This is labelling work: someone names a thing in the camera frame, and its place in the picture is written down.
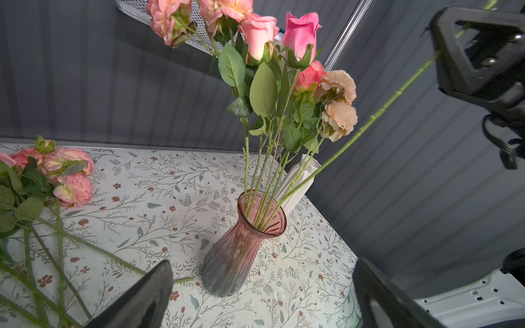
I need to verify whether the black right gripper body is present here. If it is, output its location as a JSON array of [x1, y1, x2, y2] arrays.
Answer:
[[482, 82, 524, 170]]

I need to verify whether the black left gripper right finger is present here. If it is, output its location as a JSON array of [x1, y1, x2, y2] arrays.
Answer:
[[353, 258, 444, 327]]

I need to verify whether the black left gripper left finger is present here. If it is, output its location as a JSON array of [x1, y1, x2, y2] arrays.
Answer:
[[86, 260, 173, 328]]

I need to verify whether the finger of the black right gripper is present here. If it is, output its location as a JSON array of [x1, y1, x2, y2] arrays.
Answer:
[[429, 6, 524, 101]]

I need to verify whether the pale blue rose stem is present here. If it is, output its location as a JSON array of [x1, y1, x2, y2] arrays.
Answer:
[[274, 0, 501, 210]]

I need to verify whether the pink glass vase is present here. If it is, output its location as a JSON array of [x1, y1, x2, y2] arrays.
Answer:
[[201, 190, 287, 297]]

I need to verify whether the bunch of artificial flowers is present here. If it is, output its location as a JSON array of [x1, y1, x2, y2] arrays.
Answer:
[[1, 136, 160, 327]]

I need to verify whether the white ribbed ceramic vase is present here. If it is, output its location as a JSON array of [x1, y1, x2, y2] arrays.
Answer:
[[276, 154, 321, 216]]

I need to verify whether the light pink rose stem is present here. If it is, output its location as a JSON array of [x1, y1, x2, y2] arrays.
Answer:
[[217, 14, 288, 225]]

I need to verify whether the pink carnation stem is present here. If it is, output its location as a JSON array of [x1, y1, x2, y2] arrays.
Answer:
[[145, 0, 255, 214]]

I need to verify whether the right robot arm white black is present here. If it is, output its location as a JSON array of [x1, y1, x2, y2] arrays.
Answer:
[[419, 6, 524, 327]]

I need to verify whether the white wire mesh basket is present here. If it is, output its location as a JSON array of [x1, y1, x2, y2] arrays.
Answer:
[[116, 0, 253, 57]]

